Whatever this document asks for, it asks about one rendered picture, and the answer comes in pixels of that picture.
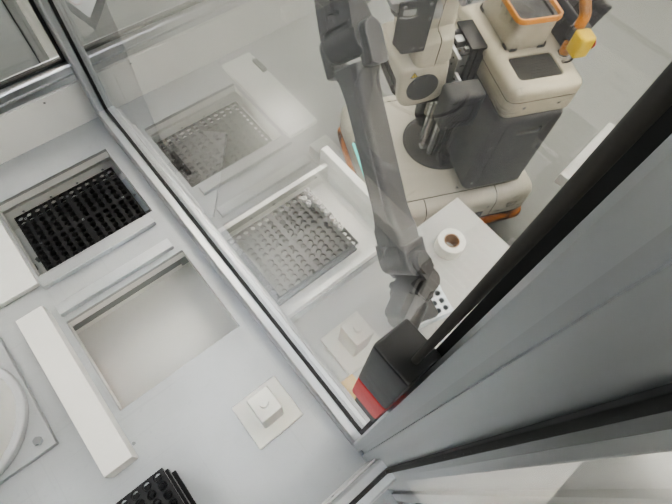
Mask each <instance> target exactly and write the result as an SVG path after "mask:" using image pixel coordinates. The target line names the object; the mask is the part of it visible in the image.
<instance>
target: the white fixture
mask: <svg viewBox="0 0 672 504"><path fill-rule="evenodd" d="M232 410H233V412H234V413H235V414H236V416H237V417H238V419H239V420H240V422H241V423H242V424H243V426H244V427H245V429H246V430H247V432H248V433H249V434H250V436H251V437H252V439H253V440H254V442H255V443H256V444H257V446H258V447H259V449H263V448H264V447H265V446H266V445H267V444H269V443H270V442H271V441H272V440H273V439H275V438H276V437H277V436H278V435H279V434H281V433H282V432H283V431H284V430H285V429H287V428H288V427H289V426H290V425H291V424H293V423H294V422H295V421H296V420H297V419H299V418H300V417H301V416H302V415H303V413H302V412H301V410H300V409H299V408H298V406H297V405H296V404H295V402H294V401H293V400H292V398H291V397H290V396H289V394H288V393H287V392H286V390H285V389H284V388H283V386H282V385H281V384H280V382H279V381H278V380H277V378H276V377H275V376H272V377H271V378H270V379H268V380H267V381H266V382H265V383H263V384H262V385H261V386H259V387H258V388H257V389H256V390H254V391H253V392H252V393H250V394H249V395H248V396H247V397H245V398H244V399H243V400H241V401H240V402H239V403H238V404H236V405H235V406H234V407H232Z"/></svg>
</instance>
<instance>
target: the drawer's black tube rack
mask: <svg viewBox="0 0 672 504"><path fill-rule="evenodd" d="M100 175H104V177H100ZM93 179H97V180H96V181H94V182H93V181H92V180H93ZM104 179H106V180H105V181H103V180H104ZM85 183H89V184H88V185H87V186H85ZM96 183H99V184H97V185H95V184H96ZM78 187H81V189H79V190H77V188H78ZM89 187H91V188H90V189H88V188H89ZM70 191H74V192H73V193H72V194H69V192H70ZM81 191H84V192H82V193H80V192H81ZM125 194H127V192H123V195H125ZM74 195H77V196H75V197H73V196H74ZM127 195H128V194H127ZM61 196H64V197H63V199H59V198H60V197H61ZM125 196H126V195H125ZM125 196H122V195H121V194H120V193H119V191H118V190H117V189H116V187H115V186H114V185H113V183H112V182H111V181H110V179H109V178H108V174H105V172H104V171H103V172H101V173H99V174H97V175H95V176H93V177H91V178H89V179H87V180H86V181H84V182H82V183H80V184H78V185H76V186H74V187H72V188H70V189H69V190H67V191H65V192H63V193H61V194H59V195H57V196H55V197H53V198H52V199H50V200H48V201H46V202H44V203H42V204H40V205H38V206H36V207H35V208H33V209H31V210H29V211H27V212H25V213H23V214H21V215H19V216H18V217H16V218H14V219H15V221H16V222H17V224H18V226H19V227H20V229H21V230H22V232H23V234H24V235H25V237H26V239H27V240H28V242H29V243H30V245H31V247H32V248H33V250H34V251H35V253H36V255H37V256H38V258H39V259H40V261H41V263H42V264H43V266H44V267H45V269H46V271H49V270H51V269H52V268H54V267H56V266H58V265H59V264H61V263H63V262H64V261H66V260H68V259H70V258H71V257H73V256H75V255H77V254H78V253H80V252H82V251H83V250H85V249H87V248H89V247H90V246H92V245H94V244H96V243H97V242H99V241H101V240H102V239H104V238H106V237H108V236H109V235H111V234H113V233H115V232H116V231H118V230H120V229H121V228H123V227H125V226H127V225H128V224H130V223H132V222H134V221H135V220H137V219H139V218H138V217H137V216H136V214H135V213H134V212H133V210H132V209H131V208H130V206H129V205H128V204H127V202H126V201H125V199H124V197H125ZM72 197H73V198H72ZM53 200H56V202H55V203H51V202H52V201H53ZM65 200H66V201H65ZM63 201H65V202H64V203H62V202H63ZM44 205H48V206H47V207H46V208H43V206H44ZM55 205H58V206H56V207H54V206H55ZM36 209H40V210H39V211H38V212H35V210H36ZM48 209H50V210H49V211H47V210H48ZM46 211H47V212H46ZM29 213H31V216H28V217H27V214H29ZM40 213H43V214H41V215H39V214H40ZM38 215H39V216H38ZM20 218H23V220H21V221H19V219H20ZM31 218H34V219H32V220H30V219H31ZM23 222H26V223H24V224H23V225H21V224H22V223H23Z"/></svg>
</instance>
